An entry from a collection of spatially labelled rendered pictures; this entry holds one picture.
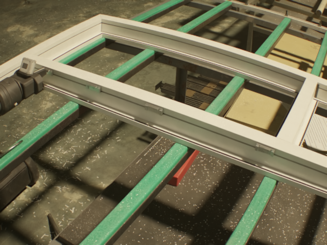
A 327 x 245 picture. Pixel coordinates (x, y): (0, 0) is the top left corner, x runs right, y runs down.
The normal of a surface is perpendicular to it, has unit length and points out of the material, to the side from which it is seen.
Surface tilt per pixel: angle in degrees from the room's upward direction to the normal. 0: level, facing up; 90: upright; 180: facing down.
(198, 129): 90
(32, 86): 90
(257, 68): 90
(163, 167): 0
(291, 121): 0
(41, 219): 0
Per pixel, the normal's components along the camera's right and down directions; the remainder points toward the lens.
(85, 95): -0.52, 0.47
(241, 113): 0.04, -0.83
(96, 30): 0.85, 0.32
